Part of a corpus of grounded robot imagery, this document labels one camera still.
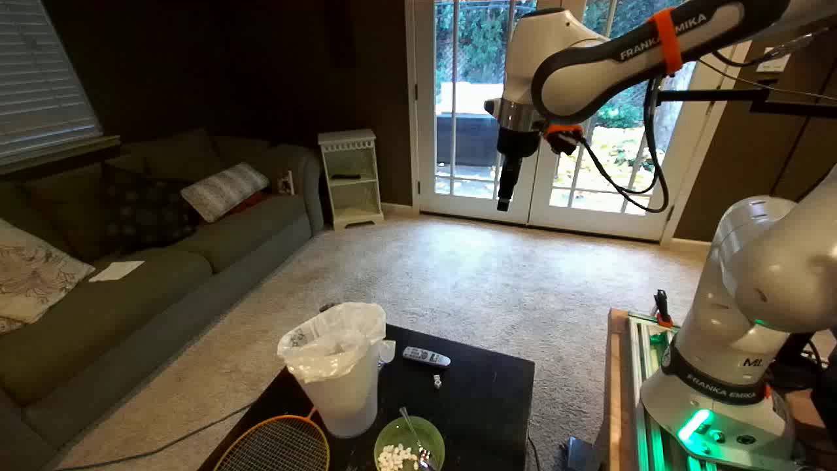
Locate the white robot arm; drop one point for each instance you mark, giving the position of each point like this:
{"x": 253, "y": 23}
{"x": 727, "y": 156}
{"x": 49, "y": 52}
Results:
{"x": 771, "y": 263}

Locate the dark patterned pillow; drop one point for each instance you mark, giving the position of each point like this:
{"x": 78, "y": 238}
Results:
{"x": 144, "y": 209}

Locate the orange badminton racket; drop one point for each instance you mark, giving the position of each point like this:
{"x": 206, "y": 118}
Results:
{"x": 277, "y": 442}

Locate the striped white pillow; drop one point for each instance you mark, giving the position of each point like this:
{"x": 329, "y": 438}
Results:
{"x": 226, "y": 188}

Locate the green sofa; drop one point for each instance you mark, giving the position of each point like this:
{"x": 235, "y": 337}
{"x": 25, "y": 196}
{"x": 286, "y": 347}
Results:
{"x": 91, "y": 348}

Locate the white paper sheet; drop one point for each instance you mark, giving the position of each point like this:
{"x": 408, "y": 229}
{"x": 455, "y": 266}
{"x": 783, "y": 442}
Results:
{"x": 115, "y": 269}

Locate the green plate with food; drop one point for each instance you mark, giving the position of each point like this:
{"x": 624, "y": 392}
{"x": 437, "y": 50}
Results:
{"x": 399, "y": 446}

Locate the grey remote controller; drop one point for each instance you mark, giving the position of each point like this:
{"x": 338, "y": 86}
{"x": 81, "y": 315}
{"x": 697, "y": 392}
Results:
{"x": 427, "y": 357}

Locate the white small shelf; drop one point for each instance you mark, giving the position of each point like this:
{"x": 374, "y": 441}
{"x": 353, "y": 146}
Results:
{"x": 348, "y": 161}

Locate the window blind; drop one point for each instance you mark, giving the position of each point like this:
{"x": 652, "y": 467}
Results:
{"x": 42, "y": 102}

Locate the black coffee table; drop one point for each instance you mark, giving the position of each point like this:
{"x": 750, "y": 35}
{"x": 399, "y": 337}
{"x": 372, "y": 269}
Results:
{"x": 482, "y": 407}

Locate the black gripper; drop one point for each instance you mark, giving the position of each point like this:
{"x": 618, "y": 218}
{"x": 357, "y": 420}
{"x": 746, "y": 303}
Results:
{"x": 514, "y": 146}

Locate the floral cream pillow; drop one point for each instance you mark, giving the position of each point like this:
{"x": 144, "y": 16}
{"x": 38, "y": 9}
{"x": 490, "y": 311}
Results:
{"x": 31, "y": 276}

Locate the white plastic trash bin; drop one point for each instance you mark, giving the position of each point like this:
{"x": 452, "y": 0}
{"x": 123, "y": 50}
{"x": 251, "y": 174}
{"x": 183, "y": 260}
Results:
{"x": 336, "y": 357}

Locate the white french door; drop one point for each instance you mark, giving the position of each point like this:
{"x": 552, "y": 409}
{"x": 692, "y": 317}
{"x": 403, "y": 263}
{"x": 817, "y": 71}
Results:
{"x": 559, "y": 71}

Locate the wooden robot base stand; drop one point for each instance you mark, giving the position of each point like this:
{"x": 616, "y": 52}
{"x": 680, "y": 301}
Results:
{"x": 633, "y": 442}

